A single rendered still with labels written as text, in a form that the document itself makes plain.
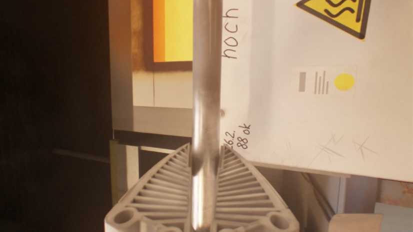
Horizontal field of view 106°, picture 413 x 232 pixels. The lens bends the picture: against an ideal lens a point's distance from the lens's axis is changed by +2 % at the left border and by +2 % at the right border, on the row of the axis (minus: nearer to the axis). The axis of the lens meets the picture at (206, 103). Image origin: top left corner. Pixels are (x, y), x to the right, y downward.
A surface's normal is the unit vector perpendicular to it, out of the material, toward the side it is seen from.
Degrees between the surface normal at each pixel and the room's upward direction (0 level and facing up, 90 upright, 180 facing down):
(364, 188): 90
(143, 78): 90
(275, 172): 90
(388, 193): 90
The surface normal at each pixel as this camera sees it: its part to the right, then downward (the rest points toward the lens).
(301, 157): -0.28, 0.07
